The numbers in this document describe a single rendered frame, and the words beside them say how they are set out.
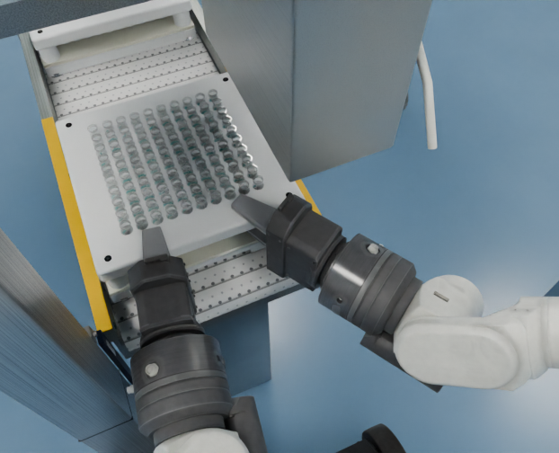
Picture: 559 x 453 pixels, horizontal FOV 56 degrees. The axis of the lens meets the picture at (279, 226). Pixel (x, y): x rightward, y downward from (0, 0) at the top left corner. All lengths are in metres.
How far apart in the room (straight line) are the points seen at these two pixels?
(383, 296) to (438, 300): 0.06
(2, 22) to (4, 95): 1.99
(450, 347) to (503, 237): 1.29
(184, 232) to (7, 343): 0.25
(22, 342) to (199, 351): 0.17
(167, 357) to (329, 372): 1.01
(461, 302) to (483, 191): 1.32
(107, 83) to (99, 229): 0.34
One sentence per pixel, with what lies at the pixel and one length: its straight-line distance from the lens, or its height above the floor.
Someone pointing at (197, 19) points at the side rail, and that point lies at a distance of 0.93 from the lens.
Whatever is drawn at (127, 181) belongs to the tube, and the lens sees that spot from 0.64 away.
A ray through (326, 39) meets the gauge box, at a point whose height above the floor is 1.19.
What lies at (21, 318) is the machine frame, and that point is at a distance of 0.39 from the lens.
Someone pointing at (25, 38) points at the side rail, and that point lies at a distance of 0.97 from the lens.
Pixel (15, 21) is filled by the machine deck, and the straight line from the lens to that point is 0.30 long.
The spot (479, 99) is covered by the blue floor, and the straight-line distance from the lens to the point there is 2.16.
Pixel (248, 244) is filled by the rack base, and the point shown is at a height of 0.86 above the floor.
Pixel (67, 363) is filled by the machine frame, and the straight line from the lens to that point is 0.47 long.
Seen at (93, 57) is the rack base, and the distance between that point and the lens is 0.93.
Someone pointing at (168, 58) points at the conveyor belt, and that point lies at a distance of 0.92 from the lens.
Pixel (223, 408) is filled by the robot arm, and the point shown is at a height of 0.92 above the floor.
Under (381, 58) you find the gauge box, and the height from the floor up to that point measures 1.16.
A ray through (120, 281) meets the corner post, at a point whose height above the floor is 0.88.
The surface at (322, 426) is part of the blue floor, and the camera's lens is 1.45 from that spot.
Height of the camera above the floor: 1.41
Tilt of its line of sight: 57 degrees down
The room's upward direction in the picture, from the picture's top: straight up
